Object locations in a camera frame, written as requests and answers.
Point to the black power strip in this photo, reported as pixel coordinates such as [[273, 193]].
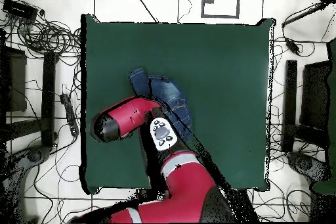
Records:
[[69, 113]]

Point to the black box device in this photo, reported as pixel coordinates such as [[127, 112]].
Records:
[[19, 9]]

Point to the black tube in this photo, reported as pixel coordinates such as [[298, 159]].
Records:
[[304, 13]]

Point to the black stand beam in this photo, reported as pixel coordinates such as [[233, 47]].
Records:
[[48, 98], [290, 103]]

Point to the blue denim jeans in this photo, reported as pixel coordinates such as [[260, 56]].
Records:
[[168, 92]]

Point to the grey round stand foot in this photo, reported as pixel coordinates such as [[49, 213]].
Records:
[[36, 154], [304, 165]]

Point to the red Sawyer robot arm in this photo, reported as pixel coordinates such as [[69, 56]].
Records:
[[126, 116]]

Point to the dark flat panel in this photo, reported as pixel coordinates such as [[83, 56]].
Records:
[[315, 95], [17, 84]]

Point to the dark green table cloth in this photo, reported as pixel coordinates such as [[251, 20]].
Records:
[[223, 76]]

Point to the black power adapter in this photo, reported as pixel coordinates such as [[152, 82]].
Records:
[[292, 45]]

